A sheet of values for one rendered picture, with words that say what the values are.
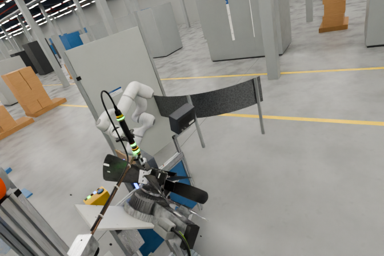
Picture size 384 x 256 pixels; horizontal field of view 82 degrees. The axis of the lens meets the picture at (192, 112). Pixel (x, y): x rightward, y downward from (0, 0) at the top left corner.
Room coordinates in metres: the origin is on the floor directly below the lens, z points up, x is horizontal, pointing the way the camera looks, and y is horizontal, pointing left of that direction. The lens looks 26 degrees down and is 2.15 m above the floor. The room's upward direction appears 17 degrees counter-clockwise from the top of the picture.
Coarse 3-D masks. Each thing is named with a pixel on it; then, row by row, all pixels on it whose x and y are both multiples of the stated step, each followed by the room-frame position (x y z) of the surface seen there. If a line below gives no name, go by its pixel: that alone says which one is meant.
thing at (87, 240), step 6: (90, 234) 0.66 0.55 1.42; (78, 240) 0.65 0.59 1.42; (84, 240) 0.64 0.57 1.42; (90, 240) 0.64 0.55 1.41; (96, 240) 0.66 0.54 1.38; (72, 246) 0.63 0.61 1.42; (78, 246) 0.62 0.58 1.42; (84, 246) 0.61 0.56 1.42; (90, 246) 0.62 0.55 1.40; (96, 246) 0.64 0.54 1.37; (72, 252) 0.60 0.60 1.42; (78, 252) 0.59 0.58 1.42; (84, 252) 0.59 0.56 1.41; (90, 252) 0.61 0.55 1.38
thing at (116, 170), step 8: (104, 160) 1.14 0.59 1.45; (112, 160) 1.16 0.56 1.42; (120, 160) 1.19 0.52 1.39; (104, 168) 1.08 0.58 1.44; (112, 168) 1.10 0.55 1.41; (120, 168) 1.12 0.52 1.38; (136, 168) 1.16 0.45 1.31; (104, 176) 1.02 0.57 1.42; (112, 176) 1.05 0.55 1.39; (120, 176) 1.07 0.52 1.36; (128, 176) 1.09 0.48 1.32; (136, 176) 1.11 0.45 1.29
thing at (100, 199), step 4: (100, 188) 1.38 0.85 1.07; (104, 188) 1.37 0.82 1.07; (104, 192) 1.32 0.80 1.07; (108, 192) 1.33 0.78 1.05; (92, 196) 1.32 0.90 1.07; (96, 196) 1.30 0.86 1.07; (100, 196) 1.29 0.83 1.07; (104, 196) 1.30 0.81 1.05; (108, 196) 1.32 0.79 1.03; (84, 200) 1.30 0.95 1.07; (88, 200) 1.28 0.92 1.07; (92, 200) 1.27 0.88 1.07; (96, 200) 1.26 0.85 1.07; (100, 200) 1.28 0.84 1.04; (104, 200) 1.29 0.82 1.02; (88, 204) 1.24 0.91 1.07; (92, 204) 1.24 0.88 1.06; (96, 204) 1.26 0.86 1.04; (100, 204) 1.27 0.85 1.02; (104, 204) 1.28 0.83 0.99
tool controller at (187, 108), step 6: (180, 108) 1.97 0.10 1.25; (186, 108) 1.96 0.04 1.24; (192, 108) 1.95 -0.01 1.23; (174, 114) 1.89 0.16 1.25; (180, 114) 1.88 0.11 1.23; (186, 114) 1.89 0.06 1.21; (192, 114) 1.95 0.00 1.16; (174, 120) 1.83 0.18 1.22; (180, 120) 1.84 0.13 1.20; (186, 120) 1.90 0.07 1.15; (192, 120) 1.96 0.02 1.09; (174, 126) 1.86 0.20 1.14; (180, 126) 1.84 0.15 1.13; (186, 126) 1.91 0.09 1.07; (174, 132) 1.88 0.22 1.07; (180, 132) 1.85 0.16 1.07
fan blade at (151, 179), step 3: (147, 177) 0.91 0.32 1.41; (150, 177) 0.95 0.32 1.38; (153, 177) 1.00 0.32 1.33; (150, 180) 0.91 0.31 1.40; (153, 180) 0.94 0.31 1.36; (156, 180) 1.01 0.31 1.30; (153, 183) 0.89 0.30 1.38; (156, 183) 0.93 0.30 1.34; (156, 186) 0.89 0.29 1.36; (156, 189) 0.86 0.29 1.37; (159, 189) 0.91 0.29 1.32; (162, 195) 0.85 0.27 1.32; (165, 201) 0.90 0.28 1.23; (168, 204) 0.82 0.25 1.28
